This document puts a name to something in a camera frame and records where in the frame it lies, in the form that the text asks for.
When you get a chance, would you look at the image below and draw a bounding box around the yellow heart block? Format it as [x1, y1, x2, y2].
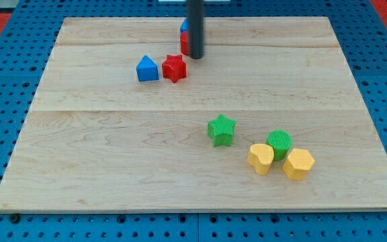
[247, 143, 274, 175]

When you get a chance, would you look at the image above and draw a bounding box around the light wooden board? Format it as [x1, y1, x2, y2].
[0, 17, 387, 214]

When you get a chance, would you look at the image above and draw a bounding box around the blue cube block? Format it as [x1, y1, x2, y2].
[180, 19, 188, 33]

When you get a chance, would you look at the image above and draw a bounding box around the green star block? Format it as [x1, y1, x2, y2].
[207, 114, 237, 147]

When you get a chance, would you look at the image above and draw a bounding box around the red block behind rod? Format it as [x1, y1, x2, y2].
[180, 31, 189, 56]

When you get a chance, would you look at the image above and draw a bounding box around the yellow hexagon block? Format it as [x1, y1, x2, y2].
[282, 149, 315, 180]

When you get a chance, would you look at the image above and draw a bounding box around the blue triangle block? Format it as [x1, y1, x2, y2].
[136, 55, 159, 82]

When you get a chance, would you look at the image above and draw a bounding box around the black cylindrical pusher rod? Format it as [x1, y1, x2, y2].
[186, 0, 204, 59]

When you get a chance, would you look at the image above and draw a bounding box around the green cylinder block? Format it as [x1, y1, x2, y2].
[267, 130, 292, 161]

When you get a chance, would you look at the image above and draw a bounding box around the red star block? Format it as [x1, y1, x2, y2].
[162, 54, 187, 83]

